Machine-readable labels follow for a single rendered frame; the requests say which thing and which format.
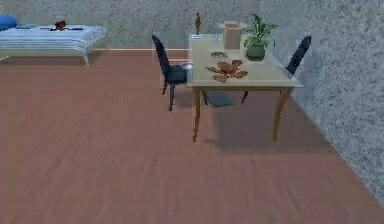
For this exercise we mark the grey metal bowl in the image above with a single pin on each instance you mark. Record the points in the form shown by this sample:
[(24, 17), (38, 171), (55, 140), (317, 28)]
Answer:
[(187, 66)]

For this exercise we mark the dark grey floor cushion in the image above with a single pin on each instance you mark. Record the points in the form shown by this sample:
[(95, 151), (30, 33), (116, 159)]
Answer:
[(219, 99)]

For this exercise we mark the dark blue dining chair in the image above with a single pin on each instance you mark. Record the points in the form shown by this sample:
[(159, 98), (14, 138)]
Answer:
[(298, 55), (173, 73)]

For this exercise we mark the light wooden dining table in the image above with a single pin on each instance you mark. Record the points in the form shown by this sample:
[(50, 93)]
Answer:
[(260, 78)]

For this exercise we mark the small clear glass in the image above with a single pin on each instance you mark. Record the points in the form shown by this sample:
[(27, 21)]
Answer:
[(216, 38)]

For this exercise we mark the open cardboard box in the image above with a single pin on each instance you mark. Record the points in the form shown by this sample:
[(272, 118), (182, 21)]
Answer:
[(232, 36)]

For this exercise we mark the brown figurine statue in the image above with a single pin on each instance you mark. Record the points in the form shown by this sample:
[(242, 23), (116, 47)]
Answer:
[(198, 24)]

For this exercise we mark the green potted house plant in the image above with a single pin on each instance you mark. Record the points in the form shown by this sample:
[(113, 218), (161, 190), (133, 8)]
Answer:
[(257, 43)]

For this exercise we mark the red and black object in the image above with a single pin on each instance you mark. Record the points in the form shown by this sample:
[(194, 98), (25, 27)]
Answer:
[(60, 25)]

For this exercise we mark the blue striped bed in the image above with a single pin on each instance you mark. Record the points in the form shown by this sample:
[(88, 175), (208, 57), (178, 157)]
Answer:
[(50, 40)]

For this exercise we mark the blue pillow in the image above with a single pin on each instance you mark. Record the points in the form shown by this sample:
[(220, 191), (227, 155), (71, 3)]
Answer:
[(6, 22)]

